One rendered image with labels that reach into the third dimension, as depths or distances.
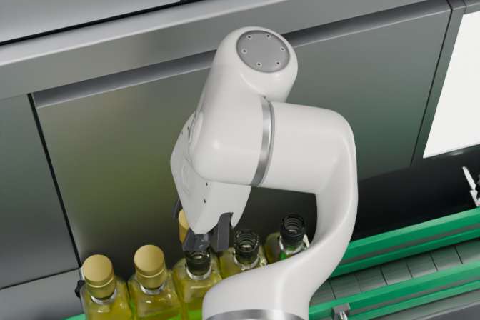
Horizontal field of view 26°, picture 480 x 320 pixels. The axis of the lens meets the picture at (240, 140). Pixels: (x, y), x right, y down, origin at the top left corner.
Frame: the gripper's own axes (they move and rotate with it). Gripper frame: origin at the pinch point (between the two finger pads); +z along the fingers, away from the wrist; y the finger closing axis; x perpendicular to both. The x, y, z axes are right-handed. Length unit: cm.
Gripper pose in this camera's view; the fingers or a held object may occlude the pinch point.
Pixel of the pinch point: (193, 221)
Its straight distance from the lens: 114.1
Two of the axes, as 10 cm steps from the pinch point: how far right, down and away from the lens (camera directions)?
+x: 9.2, -1.0, 3.7
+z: -2.4, 5.9, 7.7
